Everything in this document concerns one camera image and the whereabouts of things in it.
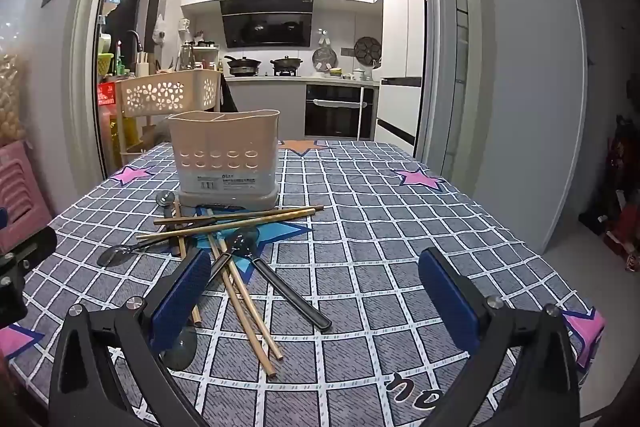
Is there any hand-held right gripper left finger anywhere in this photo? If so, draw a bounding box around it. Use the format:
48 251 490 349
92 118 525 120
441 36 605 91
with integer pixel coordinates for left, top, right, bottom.
48 248 212 427

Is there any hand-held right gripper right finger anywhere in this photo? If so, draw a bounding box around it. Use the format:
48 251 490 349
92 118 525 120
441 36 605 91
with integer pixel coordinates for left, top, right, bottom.
418 248 581 427

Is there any wooden chopstick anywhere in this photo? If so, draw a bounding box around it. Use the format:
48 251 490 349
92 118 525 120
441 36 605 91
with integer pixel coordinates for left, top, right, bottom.
205 207 278 380
173 201 203 328
152 205 325 227
136 210 317 241

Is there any beige plastic utensil holder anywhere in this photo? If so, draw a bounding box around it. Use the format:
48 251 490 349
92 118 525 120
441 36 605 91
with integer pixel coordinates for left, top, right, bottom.
167 109 282 211

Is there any pink plastic stool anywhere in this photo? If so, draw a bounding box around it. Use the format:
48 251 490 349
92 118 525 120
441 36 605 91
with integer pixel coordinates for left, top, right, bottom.
0 139 53 258

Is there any checkered star tablecloth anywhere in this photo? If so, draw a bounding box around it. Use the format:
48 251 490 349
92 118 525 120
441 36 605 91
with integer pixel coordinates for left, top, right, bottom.
0 139 606 427

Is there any clear bag of beige beans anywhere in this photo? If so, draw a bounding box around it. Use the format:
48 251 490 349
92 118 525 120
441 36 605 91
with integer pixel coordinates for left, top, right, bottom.
0 22 27 148

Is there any red carton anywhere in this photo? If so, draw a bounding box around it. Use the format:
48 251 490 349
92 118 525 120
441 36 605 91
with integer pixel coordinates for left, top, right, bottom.
95 82 119 108

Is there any beige perforated storage cart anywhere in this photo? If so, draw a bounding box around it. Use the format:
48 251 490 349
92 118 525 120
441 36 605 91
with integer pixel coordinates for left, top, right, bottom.
116 69 223 168

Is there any black built-in oven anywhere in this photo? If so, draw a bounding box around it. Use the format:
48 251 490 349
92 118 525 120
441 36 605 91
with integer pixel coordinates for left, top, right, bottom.
304 84 376 140

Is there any black wok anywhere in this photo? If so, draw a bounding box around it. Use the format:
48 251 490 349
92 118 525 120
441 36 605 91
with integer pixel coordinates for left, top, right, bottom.
224 55 262 76

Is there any seasoning rack with bottles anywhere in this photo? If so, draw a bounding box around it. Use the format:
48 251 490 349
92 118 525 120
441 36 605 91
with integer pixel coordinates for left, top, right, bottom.
180 39 221 72

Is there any white refrigerator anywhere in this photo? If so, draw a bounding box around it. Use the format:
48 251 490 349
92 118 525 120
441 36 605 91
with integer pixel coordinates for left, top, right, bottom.
375 0 427 152

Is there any black cooking pot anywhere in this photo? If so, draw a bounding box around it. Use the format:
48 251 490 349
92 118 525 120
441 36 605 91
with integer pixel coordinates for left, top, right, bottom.
270 56 304 75

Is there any dark round hanging pan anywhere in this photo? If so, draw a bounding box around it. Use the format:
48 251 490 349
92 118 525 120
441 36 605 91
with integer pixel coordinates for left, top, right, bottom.
354 36 382 66

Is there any round grey hanging lid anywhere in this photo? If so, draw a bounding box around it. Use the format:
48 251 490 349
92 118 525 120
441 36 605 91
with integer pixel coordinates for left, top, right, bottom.
312 47 337 75

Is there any black range hood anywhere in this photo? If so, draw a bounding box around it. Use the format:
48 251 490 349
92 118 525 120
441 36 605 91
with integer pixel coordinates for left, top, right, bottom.
220 0 315 48

